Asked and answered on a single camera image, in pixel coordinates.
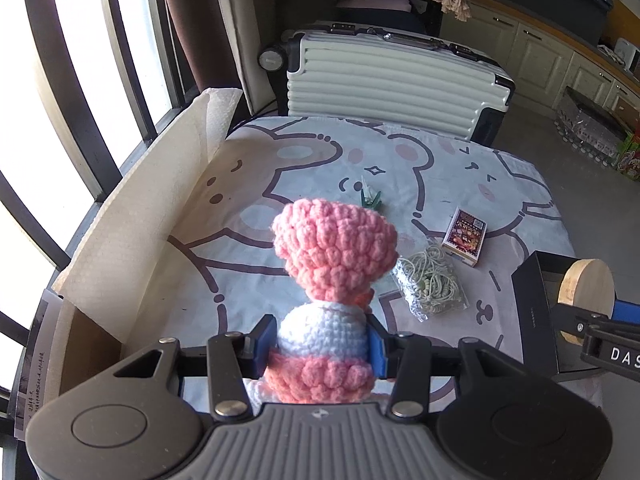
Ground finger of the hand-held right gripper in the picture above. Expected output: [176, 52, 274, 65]
[550, 304, 608, 346]
[611, 299, 640, 325]

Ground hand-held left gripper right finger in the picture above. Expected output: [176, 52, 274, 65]
[366, 314, 523, 421]

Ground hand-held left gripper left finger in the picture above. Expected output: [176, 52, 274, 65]
[112, 314, 278, 422]

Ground round wooden disc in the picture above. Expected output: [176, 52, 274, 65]
[551, 258, 616, 346]

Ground black cardboard box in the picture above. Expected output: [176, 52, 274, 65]
[511, 251, 608, 378]

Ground clear bag of white cord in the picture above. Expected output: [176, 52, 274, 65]
[391, 245, 469, 322]

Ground pink white crochet doll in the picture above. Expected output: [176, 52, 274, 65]
[245, 199, 398, 406]

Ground red patterned card box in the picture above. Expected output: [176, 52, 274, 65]
[441, 206, 488, 267]

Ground bear printed blanket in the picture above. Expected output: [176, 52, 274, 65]
[120, 115, 603, 408]

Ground red green printed carton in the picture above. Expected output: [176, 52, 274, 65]
[617, 130, 640, 181]

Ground brown cardboard panel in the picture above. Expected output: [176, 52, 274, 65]
[47, 300, 123, 401]

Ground pack of water bottles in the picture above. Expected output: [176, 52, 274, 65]
[555, 87, 633, 168]

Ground printed paper sheet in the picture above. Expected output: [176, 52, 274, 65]
[10, 287, 63, 441]

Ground small white appliance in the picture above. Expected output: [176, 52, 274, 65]
[612, 37, 640, 68]

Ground cream kitchen cabinets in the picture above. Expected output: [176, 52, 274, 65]
[440, 0, 640, 126]

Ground white ribbed suitcase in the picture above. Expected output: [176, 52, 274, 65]
[258, 22, 516, 147]

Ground black window grille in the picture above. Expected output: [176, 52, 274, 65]
[0, 0, 173, 411]

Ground beige curtain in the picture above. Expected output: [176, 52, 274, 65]
[210, 0, 288, 113]

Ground navy folded bedding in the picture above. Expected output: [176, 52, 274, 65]
[335, 5, 428, 36]

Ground brown curtain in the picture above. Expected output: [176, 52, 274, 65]
[152, 0, 221, 92]

